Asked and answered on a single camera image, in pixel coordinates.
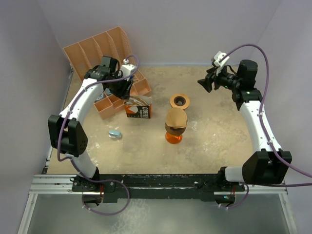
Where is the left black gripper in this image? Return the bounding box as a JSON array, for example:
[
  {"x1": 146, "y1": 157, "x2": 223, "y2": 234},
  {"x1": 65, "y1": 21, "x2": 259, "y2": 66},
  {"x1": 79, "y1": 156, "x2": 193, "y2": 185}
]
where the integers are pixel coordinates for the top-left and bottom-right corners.
[{"x1": 107, "y1": 72, "x2": 133, "y2": 100}]

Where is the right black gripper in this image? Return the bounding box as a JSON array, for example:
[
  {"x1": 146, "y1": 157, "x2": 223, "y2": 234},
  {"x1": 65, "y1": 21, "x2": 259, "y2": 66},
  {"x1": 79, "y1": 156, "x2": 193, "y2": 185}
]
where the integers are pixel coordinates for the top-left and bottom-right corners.
[{"x1": 197, "y1": 64, "x2": 240, "y2": 93}]

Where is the coffee filter box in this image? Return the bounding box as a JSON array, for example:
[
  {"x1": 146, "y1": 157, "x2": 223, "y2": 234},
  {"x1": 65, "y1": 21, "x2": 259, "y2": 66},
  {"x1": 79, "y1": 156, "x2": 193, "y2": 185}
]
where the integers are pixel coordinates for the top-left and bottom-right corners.
[{"x1": 124, "y1": 95, "x2": 152, "y2": 119}]

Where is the wooden ring stand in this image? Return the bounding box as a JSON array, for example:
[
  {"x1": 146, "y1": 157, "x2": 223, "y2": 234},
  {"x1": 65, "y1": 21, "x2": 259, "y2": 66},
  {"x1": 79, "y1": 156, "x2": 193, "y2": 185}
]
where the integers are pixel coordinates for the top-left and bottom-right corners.
[{"x1": 170, "y1": 94, "x2": 190, "y2": 110}]

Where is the brown paper coffee filter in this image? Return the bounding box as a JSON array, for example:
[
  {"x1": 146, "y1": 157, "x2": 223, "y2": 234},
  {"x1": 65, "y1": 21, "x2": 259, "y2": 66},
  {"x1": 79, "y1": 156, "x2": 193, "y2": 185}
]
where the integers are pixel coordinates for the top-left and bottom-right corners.
[{"x1": 166, "y1": 107, "x2": 188, "y2": 128}]

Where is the blue ribbed coffee dripper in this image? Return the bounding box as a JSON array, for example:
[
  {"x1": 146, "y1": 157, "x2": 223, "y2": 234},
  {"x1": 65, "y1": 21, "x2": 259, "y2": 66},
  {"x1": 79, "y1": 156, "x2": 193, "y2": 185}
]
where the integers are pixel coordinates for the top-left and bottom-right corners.
[{"x1": 165, "y1": 123, "x2": 187, "y2": 136}]

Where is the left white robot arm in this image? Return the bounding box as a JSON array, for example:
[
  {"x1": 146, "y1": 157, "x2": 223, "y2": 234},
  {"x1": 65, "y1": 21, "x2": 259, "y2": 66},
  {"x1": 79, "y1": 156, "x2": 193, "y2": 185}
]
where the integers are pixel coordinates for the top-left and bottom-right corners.
[{"x1": 48, "y1": 55, "x2": 139, "y2": 191}]

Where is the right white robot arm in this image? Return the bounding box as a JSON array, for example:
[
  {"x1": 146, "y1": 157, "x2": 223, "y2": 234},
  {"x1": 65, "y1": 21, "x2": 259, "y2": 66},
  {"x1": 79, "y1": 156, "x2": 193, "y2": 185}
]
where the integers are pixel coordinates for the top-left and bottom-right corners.
[{"x1": 198, "y1": 59, "x2": 292, "y2": 191}]

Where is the light blue stapler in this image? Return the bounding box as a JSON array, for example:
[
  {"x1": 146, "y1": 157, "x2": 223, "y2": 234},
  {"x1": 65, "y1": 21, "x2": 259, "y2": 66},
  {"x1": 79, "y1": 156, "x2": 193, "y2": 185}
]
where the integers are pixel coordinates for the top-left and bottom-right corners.
[{"x1": 108, "y1": 130, "x2": 122, "y2": 139}]

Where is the peach plastic file organizer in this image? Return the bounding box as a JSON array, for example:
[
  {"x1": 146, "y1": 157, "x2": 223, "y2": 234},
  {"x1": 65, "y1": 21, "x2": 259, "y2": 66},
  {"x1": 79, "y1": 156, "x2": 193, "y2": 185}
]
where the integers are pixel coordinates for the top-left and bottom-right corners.
[{"x1": 64, "y1": 27, "x2": 152, "y2": 119}]

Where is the orange glass carafe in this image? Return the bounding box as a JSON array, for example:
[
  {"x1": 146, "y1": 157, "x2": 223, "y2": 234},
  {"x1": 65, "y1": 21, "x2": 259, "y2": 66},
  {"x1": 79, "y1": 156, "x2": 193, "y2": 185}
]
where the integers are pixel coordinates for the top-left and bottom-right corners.
[{"x1": 165, "y1": 132, "x2": 183, "y2": 144}]

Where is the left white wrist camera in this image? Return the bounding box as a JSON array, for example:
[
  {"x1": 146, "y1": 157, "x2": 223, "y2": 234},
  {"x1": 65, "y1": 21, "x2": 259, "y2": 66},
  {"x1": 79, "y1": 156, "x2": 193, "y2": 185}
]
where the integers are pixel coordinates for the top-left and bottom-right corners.
[{"x1": 120, "y1": 58, "x2": 137, "y2": 80}]

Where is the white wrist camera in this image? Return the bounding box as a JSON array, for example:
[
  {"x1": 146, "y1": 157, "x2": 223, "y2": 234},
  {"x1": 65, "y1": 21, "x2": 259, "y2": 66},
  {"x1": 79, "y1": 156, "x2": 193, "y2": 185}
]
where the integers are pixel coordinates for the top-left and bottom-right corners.
[
  {"x1": 212, "y1": 51, "x2": 230, "y2": 75},
  {"x1": 120, "y1": 58, "x2": 137, "y2": 80}
]

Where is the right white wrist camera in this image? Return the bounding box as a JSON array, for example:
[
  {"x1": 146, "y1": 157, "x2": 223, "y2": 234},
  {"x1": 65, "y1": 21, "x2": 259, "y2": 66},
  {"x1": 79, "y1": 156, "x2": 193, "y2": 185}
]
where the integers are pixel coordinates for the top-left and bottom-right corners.
[{"x1": 212, "y1": 51, "x2": 230, "y2": 75}]

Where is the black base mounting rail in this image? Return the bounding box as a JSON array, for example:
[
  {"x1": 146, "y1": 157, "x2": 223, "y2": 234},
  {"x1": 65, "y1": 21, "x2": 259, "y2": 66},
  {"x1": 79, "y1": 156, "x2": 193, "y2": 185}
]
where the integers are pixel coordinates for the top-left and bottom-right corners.
[{"x1": 70, "y1": 173, "x2": 245, "y2": 203}]

